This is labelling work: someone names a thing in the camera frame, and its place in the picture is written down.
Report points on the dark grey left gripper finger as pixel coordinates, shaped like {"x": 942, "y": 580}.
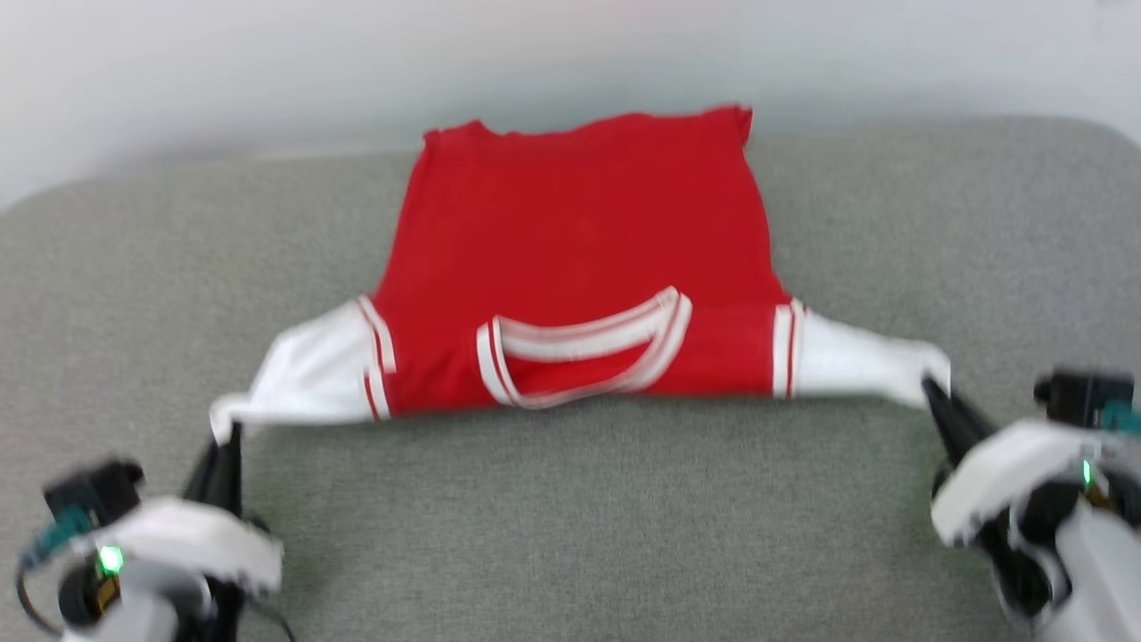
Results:
{"x": 201, "y": 477}
{"x": 230, "y": 473}

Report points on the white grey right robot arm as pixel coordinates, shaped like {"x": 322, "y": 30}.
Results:
{"x": 1105, "y": 571}

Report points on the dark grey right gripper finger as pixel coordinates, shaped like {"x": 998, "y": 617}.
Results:
{"x": 947, "y": 428}
{"x": 967, "y": 415}

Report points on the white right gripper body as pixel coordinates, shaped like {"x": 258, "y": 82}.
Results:
{"x": 1007, "y": 473}

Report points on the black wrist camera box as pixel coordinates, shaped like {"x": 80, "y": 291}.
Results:
{"x": 1080, "y": 397}
{"x": 94, "y": 495}

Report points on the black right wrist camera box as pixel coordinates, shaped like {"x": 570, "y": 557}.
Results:
{"x": 1080, "y": 397}

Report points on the red shirt with white sleeves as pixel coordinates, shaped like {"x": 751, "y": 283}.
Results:
{"x": 579, "y": 232}

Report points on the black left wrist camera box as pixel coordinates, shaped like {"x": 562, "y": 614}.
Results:
{"x": 94, "y": 495}

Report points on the grey fabric sofa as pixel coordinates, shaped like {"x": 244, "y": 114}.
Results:
{"x": 579, "y": 517}

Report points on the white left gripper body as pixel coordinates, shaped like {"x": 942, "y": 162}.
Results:
{"x": 192, "y": 539}

